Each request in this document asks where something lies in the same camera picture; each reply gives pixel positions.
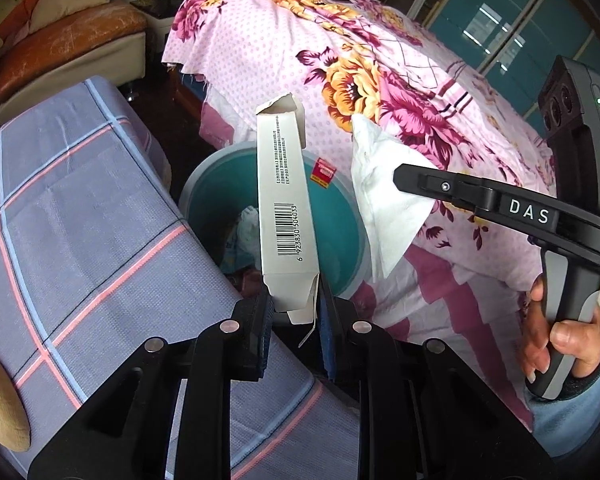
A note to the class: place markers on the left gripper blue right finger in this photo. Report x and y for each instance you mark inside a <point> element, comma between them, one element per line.
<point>326,328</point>

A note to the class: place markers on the orange leather seat cushion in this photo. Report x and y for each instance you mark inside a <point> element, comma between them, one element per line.
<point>65,40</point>

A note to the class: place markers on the cream sofa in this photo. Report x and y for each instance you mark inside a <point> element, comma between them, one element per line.
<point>121,61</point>

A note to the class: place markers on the teal cabinet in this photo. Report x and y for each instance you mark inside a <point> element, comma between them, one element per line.
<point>513,43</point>

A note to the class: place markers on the right hand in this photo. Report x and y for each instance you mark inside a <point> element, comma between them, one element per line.
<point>570,338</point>

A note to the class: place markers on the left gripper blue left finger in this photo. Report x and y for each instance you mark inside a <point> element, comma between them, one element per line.
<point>261,330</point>

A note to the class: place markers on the pink floral bed sheet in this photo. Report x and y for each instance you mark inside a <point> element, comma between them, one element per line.
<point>377,90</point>

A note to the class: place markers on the blue plaid tablecloth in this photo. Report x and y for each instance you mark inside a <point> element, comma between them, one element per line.
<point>95,257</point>

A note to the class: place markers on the white tissue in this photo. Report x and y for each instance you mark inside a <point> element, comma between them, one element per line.
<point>391,217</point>

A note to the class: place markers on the white medicine box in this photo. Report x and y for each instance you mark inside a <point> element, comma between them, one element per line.
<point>289,260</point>

